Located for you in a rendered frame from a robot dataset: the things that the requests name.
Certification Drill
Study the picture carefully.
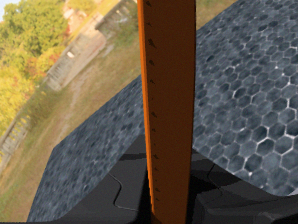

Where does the orange handle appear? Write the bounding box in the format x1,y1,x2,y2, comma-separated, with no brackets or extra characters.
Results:
137,0,197,224

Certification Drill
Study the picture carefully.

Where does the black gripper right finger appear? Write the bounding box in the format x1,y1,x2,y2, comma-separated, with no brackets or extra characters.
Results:
186,148,298,224

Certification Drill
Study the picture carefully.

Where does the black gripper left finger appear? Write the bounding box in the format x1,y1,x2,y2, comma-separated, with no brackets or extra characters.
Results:
0,133,152,224

